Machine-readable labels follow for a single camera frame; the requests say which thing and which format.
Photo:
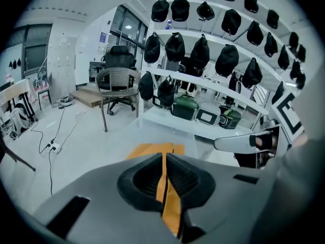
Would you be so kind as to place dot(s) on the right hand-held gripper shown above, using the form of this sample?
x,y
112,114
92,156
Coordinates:
x,y
287,118

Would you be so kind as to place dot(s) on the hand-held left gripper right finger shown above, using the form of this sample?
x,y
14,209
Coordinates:
x,y
228,192

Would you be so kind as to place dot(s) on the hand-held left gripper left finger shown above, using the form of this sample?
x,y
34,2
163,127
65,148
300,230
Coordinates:
x,y
101,199

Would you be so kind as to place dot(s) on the person's right forearm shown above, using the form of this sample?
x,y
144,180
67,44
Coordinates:
x,y
300,140

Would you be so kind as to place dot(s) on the black green-topped equipment case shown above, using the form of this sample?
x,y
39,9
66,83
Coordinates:
x,y
232,114

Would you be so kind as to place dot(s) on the white windowed equipment case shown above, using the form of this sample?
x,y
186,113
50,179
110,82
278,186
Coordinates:
x,y
208,110

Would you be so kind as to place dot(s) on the green-lidded equipment case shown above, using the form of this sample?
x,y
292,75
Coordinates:
x,y
185,105

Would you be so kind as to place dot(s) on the white power strip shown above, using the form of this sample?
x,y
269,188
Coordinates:
x,y
54,147

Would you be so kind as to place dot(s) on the white shelving rack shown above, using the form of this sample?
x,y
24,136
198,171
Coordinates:
x,y
162,119

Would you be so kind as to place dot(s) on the low wooden platform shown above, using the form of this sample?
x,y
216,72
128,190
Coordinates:
x,y
86,98

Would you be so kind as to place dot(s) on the white backpack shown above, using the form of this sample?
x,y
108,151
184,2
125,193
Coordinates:
x,y
20,118

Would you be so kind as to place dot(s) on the small pink-panelled table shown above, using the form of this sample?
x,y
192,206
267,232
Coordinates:
x,y
41,85

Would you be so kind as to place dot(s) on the table with white cloth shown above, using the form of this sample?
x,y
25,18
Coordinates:
x,y
15,90

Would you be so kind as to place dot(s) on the grey locker cabinet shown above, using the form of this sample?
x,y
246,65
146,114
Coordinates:
x,y
63,65

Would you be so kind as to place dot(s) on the black office chair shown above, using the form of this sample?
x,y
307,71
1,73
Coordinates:
x,y
119,57

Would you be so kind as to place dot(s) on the white standing fan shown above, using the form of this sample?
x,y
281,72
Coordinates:
x,y
107,49

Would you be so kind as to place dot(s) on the dark framed window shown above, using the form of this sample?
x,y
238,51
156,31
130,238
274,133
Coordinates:
x,y
35,57

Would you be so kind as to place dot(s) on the dark glass doorway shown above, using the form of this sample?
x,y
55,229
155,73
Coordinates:
x,y
129,24

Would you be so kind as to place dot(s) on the blue wall poster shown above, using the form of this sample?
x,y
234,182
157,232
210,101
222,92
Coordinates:
x,y
103,37

